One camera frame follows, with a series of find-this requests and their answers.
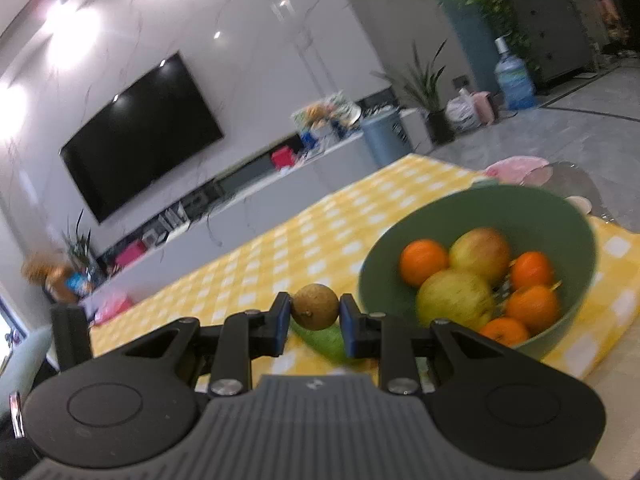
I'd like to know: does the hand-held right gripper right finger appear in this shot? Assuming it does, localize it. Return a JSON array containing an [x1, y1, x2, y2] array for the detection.
[[339, 294, 505, 394]]

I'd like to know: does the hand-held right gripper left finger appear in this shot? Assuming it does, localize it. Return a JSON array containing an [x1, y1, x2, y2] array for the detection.
[[119, 291, 292, 396]]

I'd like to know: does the brown longan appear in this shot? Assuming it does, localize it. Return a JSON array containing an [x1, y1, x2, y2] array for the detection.
[[291, 283, 341, 331]]

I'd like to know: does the yellow-green pear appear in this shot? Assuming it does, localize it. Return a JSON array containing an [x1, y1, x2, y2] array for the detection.
[[416, 269, 496, 331]]

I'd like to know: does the green bowl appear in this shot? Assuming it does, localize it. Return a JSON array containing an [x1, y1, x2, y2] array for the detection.
[[357, 182, 599, 362]]

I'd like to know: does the pink bag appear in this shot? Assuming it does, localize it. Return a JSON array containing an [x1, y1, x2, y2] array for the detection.
[[94, 292, 134, 327]]

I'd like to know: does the pale green cushion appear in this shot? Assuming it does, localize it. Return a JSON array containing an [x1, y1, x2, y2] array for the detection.
[[0, 329, 58, 413]]

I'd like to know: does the brown plush toy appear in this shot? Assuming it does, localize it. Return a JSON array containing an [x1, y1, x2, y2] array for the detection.
[[21, 254, 94, 307]]

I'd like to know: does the yellow checkered cloth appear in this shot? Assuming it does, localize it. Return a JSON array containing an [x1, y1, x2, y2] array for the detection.
[[87, 153, 640, 382]]

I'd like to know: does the small potted plant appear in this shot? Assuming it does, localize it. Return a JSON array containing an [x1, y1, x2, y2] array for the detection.
[[60, 209, 102, 282]]

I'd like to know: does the orange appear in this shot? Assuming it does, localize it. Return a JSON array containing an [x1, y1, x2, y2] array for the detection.
[[399, 239, 450, 288], [505, 285, 560, 335], [509, 251, 555, 291], [478, 317, 531, 346]]

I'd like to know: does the pink box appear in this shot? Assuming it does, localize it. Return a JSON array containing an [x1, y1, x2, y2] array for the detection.
[[114, 240, 147, 267]]

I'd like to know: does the long low television cabinet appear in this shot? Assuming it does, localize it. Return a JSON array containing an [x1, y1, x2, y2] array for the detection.
[[80, 107, 432, 307]]

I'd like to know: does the red-yellow apple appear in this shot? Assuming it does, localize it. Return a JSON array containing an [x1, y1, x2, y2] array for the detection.
[[448, 227, 512, 287]]

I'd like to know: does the red box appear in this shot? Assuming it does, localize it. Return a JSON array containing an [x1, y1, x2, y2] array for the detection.
[[270, 147, 297, 170]]

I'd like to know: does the blue-grey trash can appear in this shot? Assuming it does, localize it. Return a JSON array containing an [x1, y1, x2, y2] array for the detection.
[[359, 109, 414, 169]]

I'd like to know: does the pile of snack bags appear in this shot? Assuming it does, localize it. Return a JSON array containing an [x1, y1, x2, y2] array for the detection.
[[291, 90, 362, 146]]

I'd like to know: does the black flat television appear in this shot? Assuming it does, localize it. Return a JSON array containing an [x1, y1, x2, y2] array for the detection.
[[58, 51, 225, 225]]

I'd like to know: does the white plastic bag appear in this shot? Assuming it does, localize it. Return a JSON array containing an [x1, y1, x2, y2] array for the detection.
[[444, 88, 482, 134]]

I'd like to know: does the tall-leaved potted plant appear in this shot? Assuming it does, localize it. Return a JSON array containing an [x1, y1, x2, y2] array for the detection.
[[372, 39, 457, 145]]

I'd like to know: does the pink heater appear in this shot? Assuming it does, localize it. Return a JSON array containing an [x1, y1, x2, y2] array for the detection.
[[472, 90, 497, 125]]

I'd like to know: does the round glass table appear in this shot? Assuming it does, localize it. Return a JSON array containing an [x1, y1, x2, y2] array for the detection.
[[520, 160, 619, 224]]

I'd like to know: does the blue water jug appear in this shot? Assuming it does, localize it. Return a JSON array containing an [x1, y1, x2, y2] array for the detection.
[[493, 36, 537, 111]]

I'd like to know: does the dark grey dresser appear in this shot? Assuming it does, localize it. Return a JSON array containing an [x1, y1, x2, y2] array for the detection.
[[506, 0, 597, 87]]

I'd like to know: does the hallway shelf with items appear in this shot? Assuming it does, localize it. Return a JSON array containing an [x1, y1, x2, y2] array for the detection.
[[594, 0, 640, 57]]

